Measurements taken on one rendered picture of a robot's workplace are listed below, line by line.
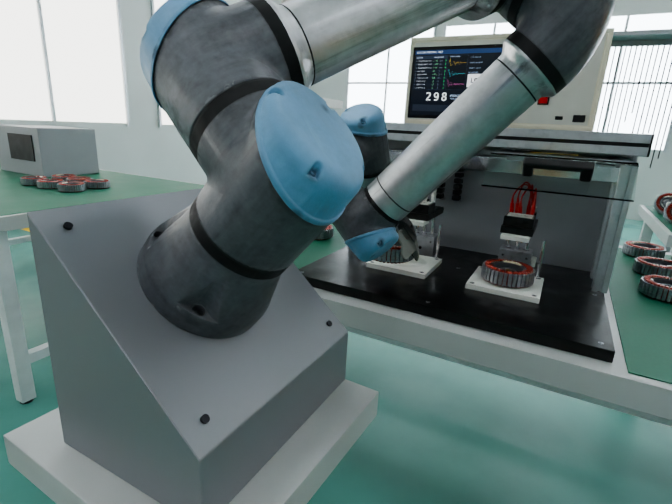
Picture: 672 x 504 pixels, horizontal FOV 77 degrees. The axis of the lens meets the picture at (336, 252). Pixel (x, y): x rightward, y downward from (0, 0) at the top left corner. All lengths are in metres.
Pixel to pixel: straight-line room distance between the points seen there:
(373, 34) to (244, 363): 0.38
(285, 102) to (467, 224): 0.98
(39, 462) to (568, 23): 0.75
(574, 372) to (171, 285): 0.64
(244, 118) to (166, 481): 0.33
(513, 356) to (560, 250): 0.52
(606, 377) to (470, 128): 0.45
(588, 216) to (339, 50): 0.90
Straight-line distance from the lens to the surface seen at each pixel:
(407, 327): 0.84
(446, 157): 0.61
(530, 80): 0.60
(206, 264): 0.41
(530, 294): 0.98
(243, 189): 0.36
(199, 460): 0.41
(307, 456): 0.52
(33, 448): 0.60
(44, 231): 0.48
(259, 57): 0.44
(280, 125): 0.34
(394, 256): 0.91
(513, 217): 1.05
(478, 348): 0.82
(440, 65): 1.17
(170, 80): 0.44
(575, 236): 1.26
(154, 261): 0.45
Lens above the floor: 1.10
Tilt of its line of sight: 17 degrees down
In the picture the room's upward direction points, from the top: 3 degrees clockwise
